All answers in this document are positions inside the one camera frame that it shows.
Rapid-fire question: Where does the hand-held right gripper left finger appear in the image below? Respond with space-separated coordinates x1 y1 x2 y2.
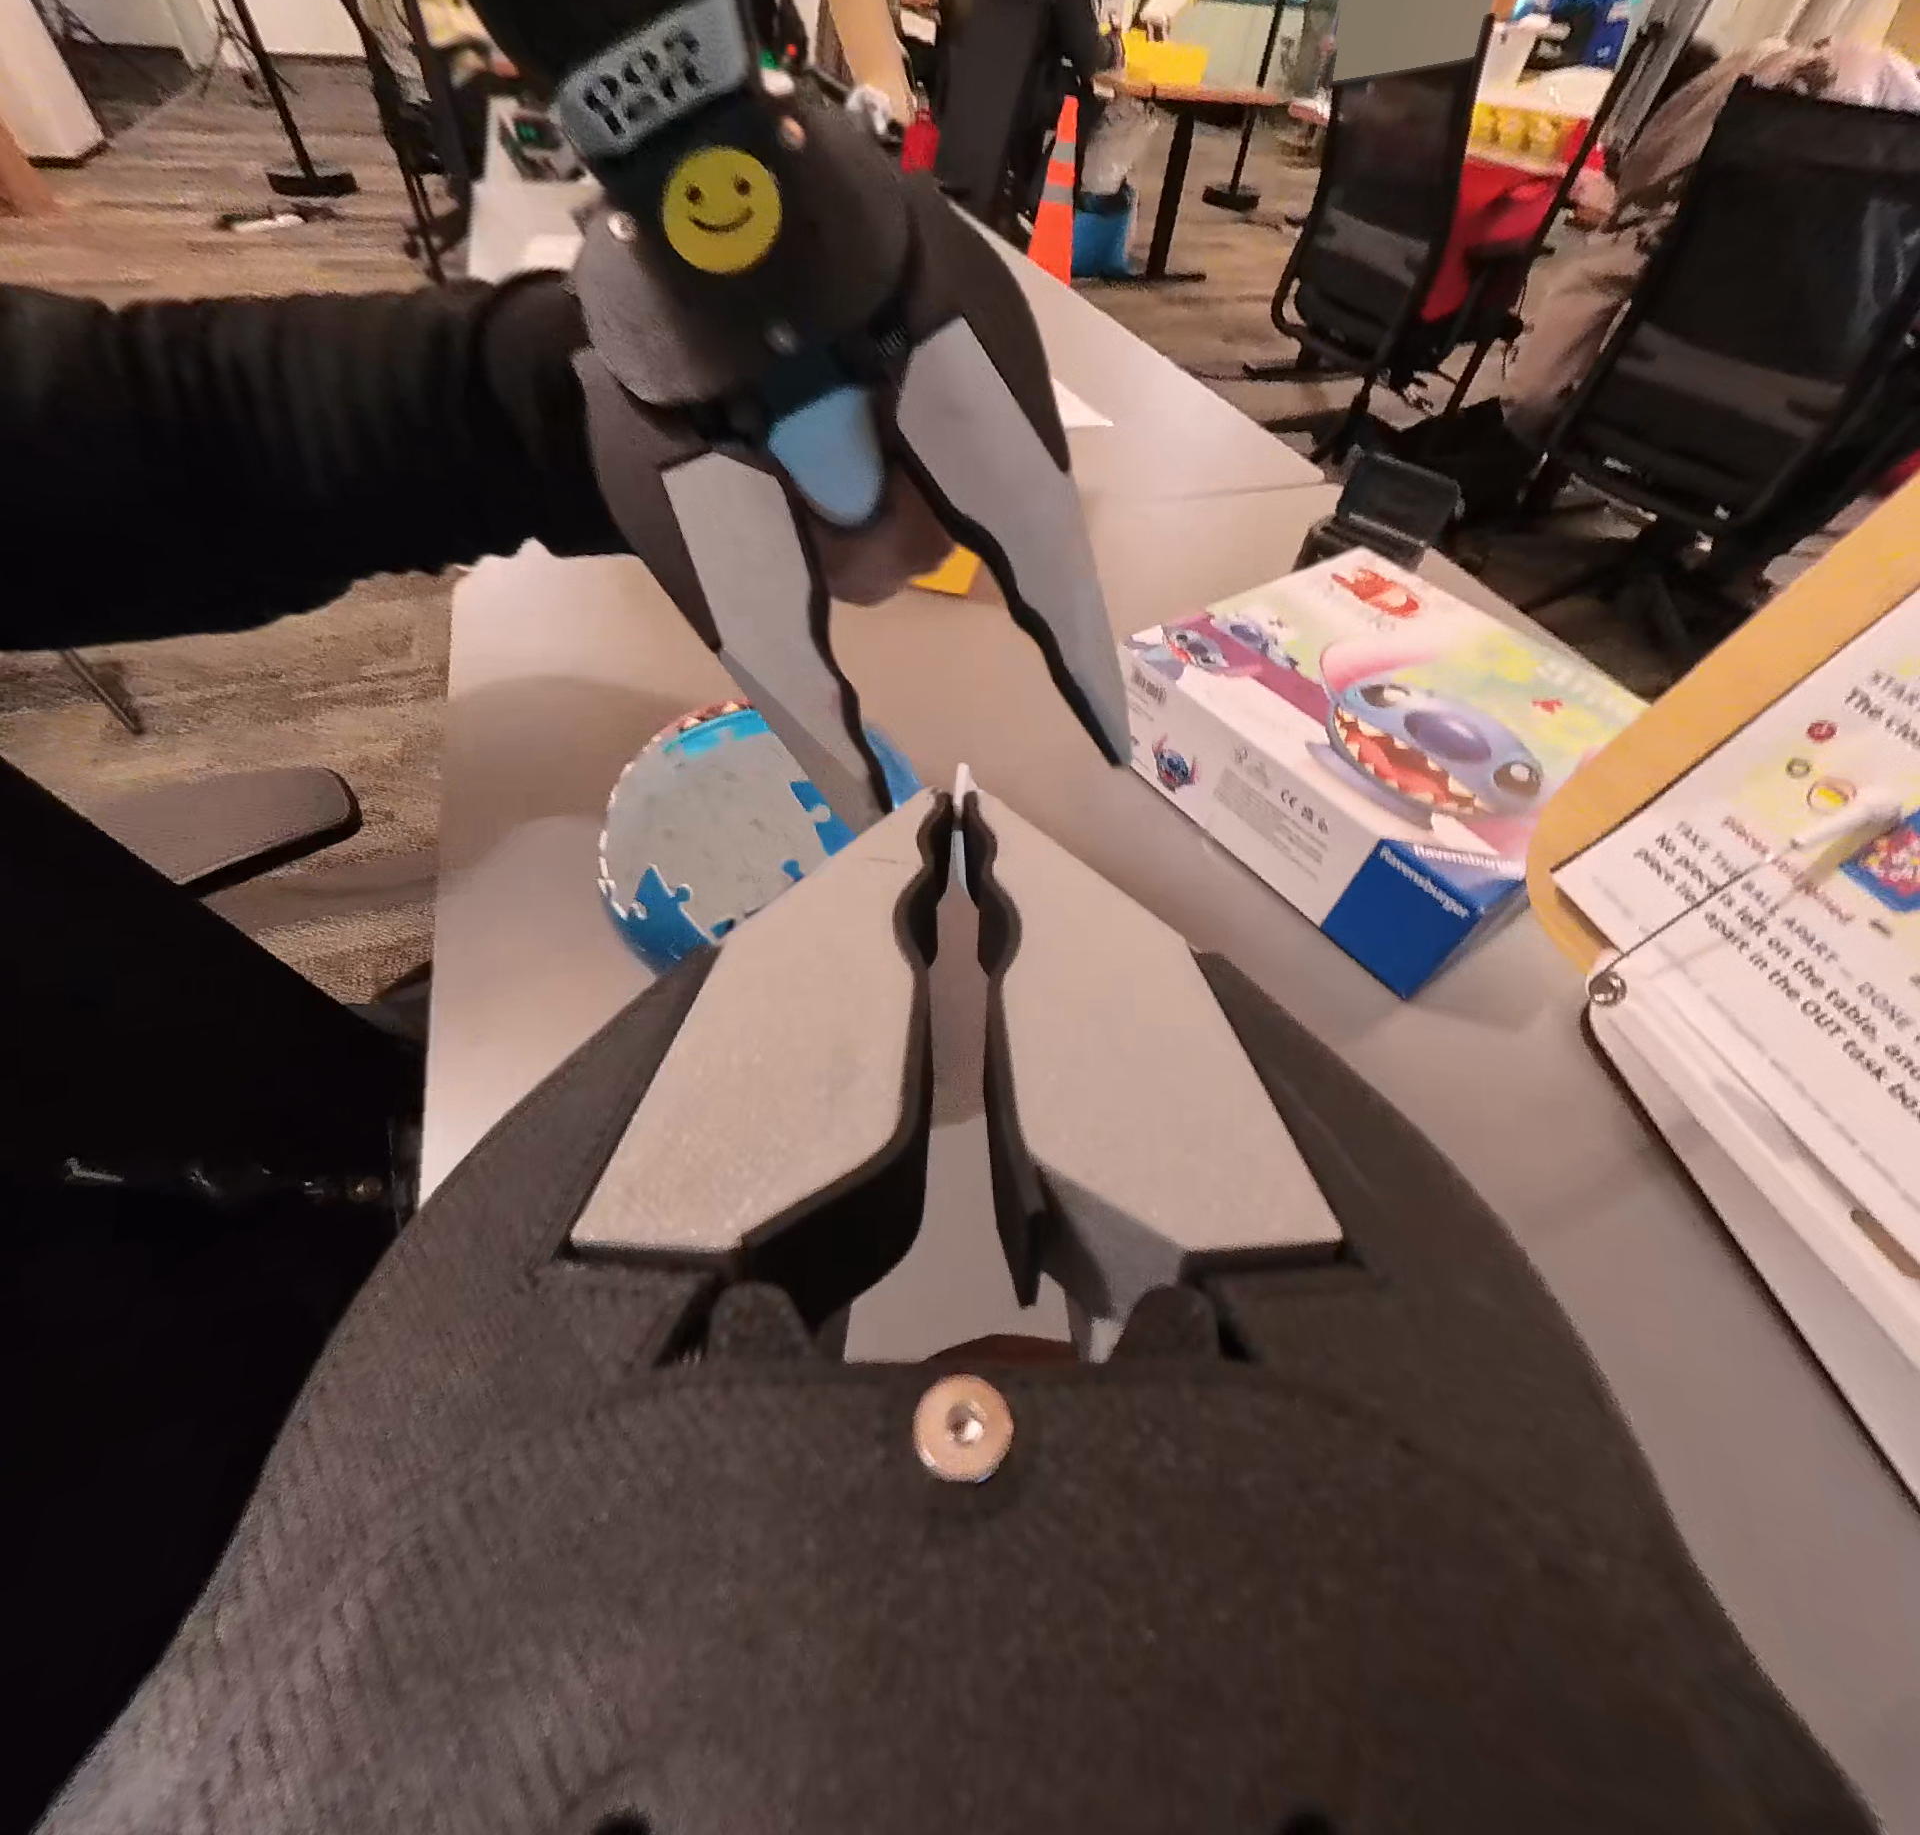
568 788 958 1326

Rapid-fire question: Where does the round wooden table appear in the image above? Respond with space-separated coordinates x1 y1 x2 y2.
1100 73 1293 283

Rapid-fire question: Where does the blue puzzle ball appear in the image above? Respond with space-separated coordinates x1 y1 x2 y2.
599 700 919 973

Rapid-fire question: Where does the printed puzzle box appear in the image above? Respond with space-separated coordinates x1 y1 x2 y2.
1123 549 1651 999

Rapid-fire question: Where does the black tripod stand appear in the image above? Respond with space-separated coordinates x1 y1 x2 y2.
187 0 362 202

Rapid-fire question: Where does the grey office chair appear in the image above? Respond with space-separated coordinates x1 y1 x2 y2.
75 762 363 898

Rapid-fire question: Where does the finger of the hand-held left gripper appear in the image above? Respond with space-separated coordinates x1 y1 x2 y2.
659 447 897 836
896 312 1135 772

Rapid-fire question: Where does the person's left forearm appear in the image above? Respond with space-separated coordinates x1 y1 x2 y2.
0 271 631 651

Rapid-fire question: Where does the small dark flat object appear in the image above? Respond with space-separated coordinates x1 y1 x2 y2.
1293 449 1464 573

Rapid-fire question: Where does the orange traffic cone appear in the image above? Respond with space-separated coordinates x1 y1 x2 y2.
1027 93 1083 287

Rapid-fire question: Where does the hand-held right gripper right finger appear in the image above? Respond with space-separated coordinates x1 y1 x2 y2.
960 791 1347 1364

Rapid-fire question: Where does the black mesh office chair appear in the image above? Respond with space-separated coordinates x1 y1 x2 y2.
1273 28 1628 447
1544 73 1920 591

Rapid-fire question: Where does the person's left hand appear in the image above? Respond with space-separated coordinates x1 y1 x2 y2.
828 463 964 610

